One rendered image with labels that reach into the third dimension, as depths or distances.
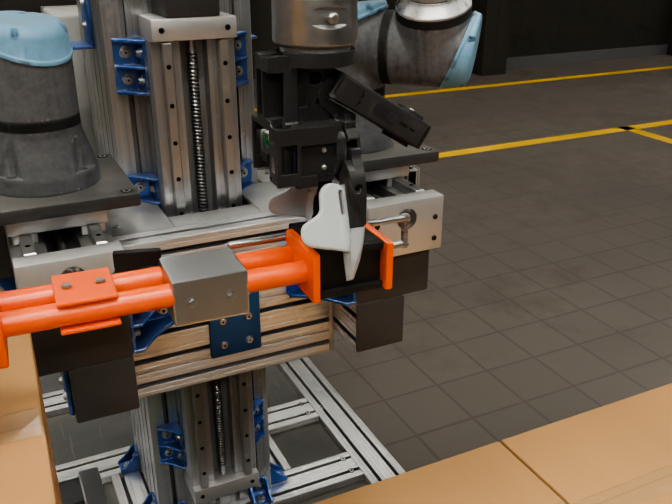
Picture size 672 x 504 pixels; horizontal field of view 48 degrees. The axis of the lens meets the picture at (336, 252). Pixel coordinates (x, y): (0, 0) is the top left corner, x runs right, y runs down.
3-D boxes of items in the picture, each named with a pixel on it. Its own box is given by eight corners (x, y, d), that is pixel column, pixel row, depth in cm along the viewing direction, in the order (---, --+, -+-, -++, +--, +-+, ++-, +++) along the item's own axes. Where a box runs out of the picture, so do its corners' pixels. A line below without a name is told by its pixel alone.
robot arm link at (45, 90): (24, 128, 98) (6, 20, 92) (-34, 115, 105) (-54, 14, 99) (98, 111, 107) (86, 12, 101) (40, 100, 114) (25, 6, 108)
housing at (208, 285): (176, 330, 67) (171, 284, 65) (160, 298, 72) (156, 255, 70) (251, 315, 69) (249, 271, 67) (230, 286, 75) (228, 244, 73)
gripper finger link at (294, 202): (260, 231, 79) (268, 162, 73) (312, 223, 81) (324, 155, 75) (269, 251, 77) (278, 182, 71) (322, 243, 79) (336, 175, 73)
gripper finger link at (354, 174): (335, 230, 71) (321, 139, 70) (352, 228, 71) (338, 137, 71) (354, 228, 66) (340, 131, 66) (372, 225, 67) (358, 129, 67)
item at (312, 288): (313, 304, 70) (312, 256, 68) (286, 274, 77) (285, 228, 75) (392, 289, 73) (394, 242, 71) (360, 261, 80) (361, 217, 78)
